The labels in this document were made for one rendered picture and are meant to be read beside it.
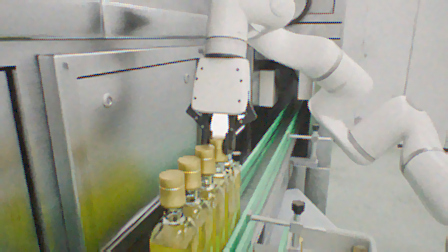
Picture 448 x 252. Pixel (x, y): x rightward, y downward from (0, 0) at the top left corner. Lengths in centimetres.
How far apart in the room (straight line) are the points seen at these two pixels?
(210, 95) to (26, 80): 28
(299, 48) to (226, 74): 21
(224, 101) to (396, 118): 35
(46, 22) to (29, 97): 9
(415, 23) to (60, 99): 409
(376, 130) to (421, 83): 364
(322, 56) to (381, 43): 357
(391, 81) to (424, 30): 63
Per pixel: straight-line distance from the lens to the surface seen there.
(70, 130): 45
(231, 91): 55
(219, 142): 57
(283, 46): 72
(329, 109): 74
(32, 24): 43
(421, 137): 72
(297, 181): 160
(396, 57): 426
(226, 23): 57
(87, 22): 49
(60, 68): 44
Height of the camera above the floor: 134
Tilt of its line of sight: 17 degrees down
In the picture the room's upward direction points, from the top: straight up
